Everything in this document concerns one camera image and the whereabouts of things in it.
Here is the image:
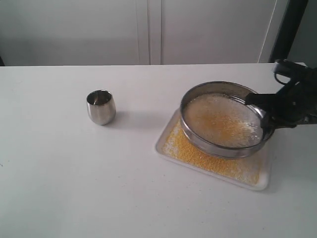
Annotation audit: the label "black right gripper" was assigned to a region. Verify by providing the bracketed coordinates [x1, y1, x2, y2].
[245, 71, 317, 134]

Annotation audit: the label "round steel mesh sieve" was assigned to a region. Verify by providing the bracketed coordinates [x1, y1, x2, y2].
[179, 81, 274, 159]

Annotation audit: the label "stainless steel cup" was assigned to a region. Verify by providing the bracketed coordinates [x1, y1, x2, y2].
[86, 90, 116, 125]

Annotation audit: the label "yellow and white grains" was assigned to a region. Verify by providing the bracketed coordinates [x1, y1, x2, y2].
[183, 94, 263, 148]

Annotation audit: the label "clear plastic tray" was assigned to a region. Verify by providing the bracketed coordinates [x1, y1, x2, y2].
[155, 110, 271, 191]

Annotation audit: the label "sieved yellow millet grains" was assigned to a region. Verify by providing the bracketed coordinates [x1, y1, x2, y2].
[163, 122, 263, 185]

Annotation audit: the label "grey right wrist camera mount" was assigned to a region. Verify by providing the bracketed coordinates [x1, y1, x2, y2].
[273, 59, 310, 85]

